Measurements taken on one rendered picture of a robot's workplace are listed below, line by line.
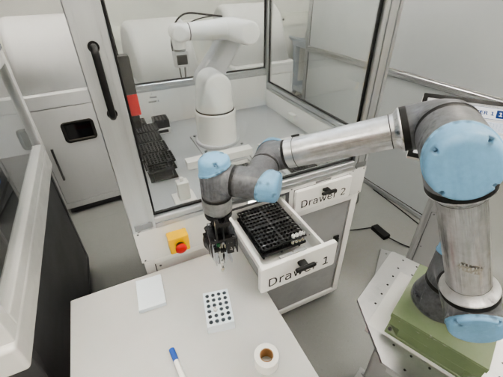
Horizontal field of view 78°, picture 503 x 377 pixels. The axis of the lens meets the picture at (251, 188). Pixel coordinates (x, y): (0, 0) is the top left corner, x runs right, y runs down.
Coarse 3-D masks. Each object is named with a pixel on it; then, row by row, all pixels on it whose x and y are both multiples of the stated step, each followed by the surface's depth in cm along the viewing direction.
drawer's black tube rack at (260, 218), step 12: (264, 204) 126; (276, 204) 126; (240, 216) 121; (252, 216) 124; (264, 216) 120; (276, 216) 120; (288, 216) 120; (252, 228) 114; (264, 228) 114; (276, 228) 119; (288, 228) 114; (300, 228) 114; (252, 240) 113; (264, 240) 109; (276, 240) 114; (264, 252) 108; (276, 252) 109
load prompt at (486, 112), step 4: (480, 108) 137; (484, 108) 136; (488, 108) 136; (492, 108) 135; (496, 108) 134; (500, 108) 134; (480, 112) 136; (484, 112) 136; (488, 112) 135; (492, 112) 135; (496, 112) 134; (500, 112) 134; (484, 116) 136; (488, 116) 135; (492, 116) 135; (496, 116) 134; (500, 116) 134
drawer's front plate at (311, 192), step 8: (344, 176) 137; (320, 184) 132; (328, 184) 133; (336, 184) 136; (344, 184) 138; (296, 192) 128; (304, 192) 129; (312, 192) 132; (320, 192) 134; (336, 192) 139; (344, 192) 141; (296, 200) 130; (312, 200) 134; (328, 200) 139; (296, 208) 132; (304, 208) 135
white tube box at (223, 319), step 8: (208, 296) 104; (216, 296) 102; (224, 296) 103; (208, 304) 100; (216, 304) 100; (224, 304) 100; (208, 312) 99; (216, 312) 98; (224, 312) 98; (232, 312) 98; (208, 320) 95; (216, 320) 96; (224, 320) 97; (232, 320) 95; (208, 328) 94; (216, 328) 95; (224, 328) 96
